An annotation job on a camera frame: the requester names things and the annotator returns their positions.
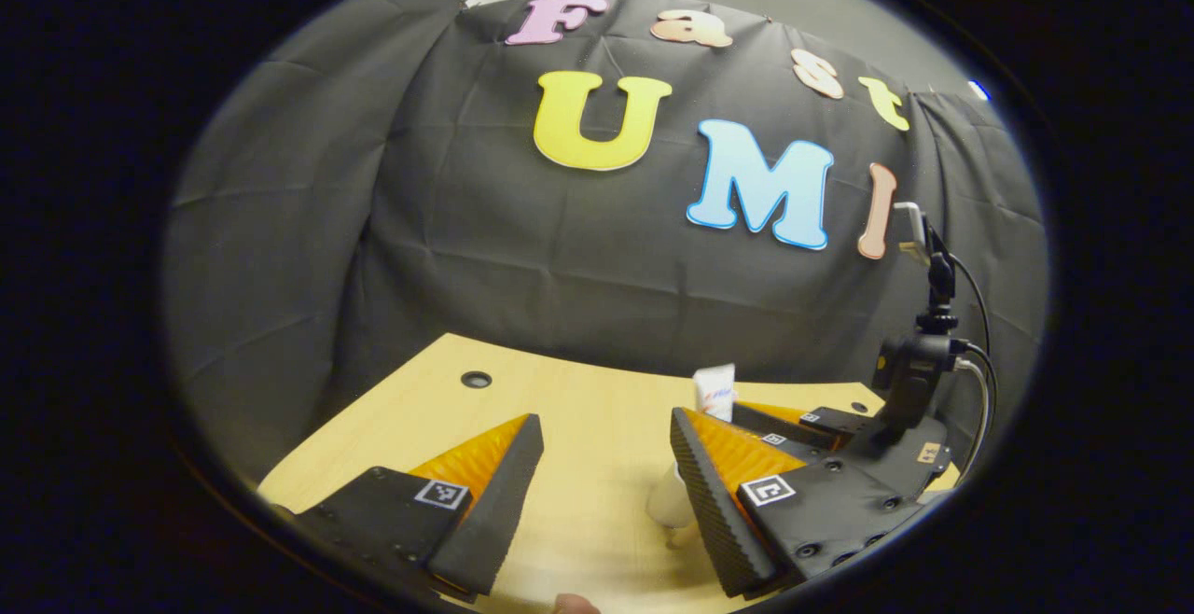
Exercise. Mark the wooden desktop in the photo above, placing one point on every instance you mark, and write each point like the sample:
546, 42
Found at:
578, 427

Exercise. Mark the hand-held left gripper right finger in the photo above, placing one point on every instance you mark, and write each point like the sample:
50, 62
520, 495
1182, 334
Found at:
714, 521

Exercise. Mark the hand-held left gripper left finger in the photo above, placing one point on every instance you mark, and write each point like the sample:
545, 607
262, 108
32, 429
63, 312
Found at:
494, 521

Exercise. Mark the black backdrop cloth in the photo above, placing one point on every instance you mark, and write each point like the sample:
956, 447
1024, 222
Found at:
466, 250

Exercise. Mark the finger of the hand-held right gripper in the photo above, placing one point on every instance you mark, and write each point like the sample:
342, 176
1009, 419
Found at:
830, 423
802, 446

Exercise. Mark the white toothpaste tube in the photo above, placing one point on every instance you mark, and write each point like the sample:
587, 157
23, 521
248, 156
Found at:
715, 390

